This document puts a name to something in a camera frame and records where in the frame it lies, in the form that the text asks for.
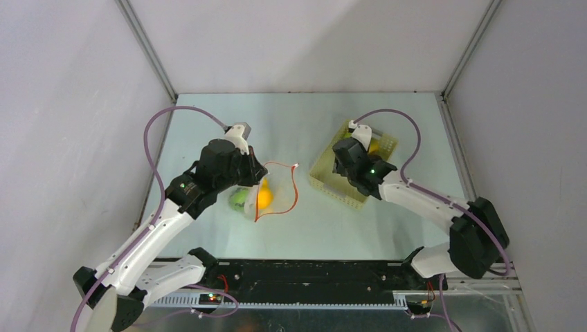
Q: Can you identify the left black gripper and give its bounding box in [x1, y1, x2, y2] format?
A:
[215, 145, 268, 192]

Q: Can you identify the green watermelon toy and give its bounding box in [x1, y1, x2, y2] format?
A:
[228, 187, 249, 212]

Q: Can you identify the clear zip top bag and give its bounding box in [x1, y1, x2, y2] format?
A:
[228, 160, 299, 222]

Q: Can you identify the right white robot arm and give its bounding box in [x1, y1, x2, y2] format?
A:
[332, 138, 509, 289]

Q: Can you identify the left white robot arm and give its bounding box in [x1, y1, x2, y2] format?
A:
[70, 138, 267, 331]

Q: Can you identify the yellow mango toy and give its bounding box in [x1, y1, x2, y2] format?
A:
[368, 138, 379, 155]

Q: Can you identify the cream plastic basket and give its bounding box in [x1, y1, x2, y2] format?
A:
[309, 120, 398, 210]

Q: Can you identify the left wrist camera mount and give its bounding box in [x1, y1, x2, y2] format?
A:
[223, 122, 251, 155]

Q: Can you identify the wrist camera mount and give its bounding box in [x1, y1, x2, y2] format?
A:
[223, 122, 251, 155]
[347, 120, 372, 152]

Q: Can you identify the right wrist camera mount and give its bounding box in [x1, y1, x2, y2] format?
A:
[347, 120, 372, 152]

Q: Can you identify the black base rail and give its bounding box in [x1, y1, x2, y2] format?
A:
[199, 259, 431, 305]

